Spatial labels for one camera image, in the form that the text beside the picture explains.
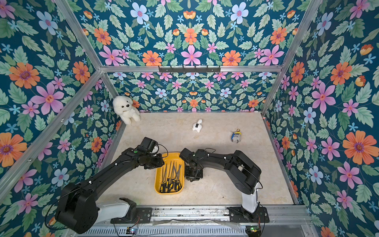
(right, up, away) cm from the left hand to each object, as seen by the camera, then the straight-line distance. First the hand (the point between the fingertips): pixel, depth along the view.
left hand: (165, 162), depth 84 cm
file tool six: (+5, -10, 0) cm, 12 cm away
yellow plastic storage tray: (+3, -5, +7) cm, 9 cm away
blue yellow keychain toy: (+45, +14, +17) cm, 50 cm away
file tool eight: (+1, -10, +2) cm, 10 cm away
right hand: (+14, -11, +2) cm, 17 cm away
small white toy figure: (+18, +21, +23) cm, 36 cm away
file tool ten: (-1, -12, -3) cm, 13 cm away
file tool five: (+4, -11, 0) cm, 12 cm away
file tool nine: (-1, -12, 0) cm, 12 cm away
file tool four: (+6, -7, +5) cm, 10 cm away
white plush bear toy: (-35, +35, +18) cm, 52 cm away
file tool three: (+8, -12, -1) cm, 15 cm away
